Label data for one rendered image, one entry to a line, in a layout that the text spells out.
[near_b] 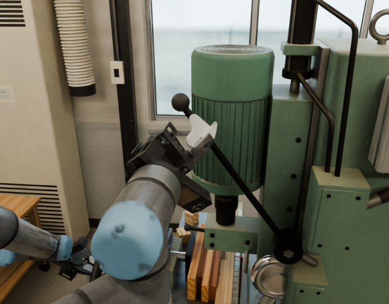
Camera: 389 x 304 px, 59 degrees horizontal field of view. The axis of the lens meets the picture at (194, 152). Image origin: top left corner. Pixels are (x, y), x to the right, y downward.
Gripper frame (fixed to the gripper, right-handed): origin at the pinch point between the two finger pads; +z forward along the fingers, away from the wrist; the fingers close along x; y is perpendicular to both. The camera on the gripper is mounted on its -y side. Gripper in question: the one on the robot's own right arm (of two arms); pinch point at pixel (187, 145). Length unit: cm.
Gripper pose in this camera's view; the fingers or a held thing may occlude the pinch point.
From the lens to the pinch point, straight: 69.4
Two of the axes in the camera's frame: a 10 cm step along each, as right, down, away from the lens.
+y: -5.9, -7.7, -2.4
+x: -7.9, 5.0, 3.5
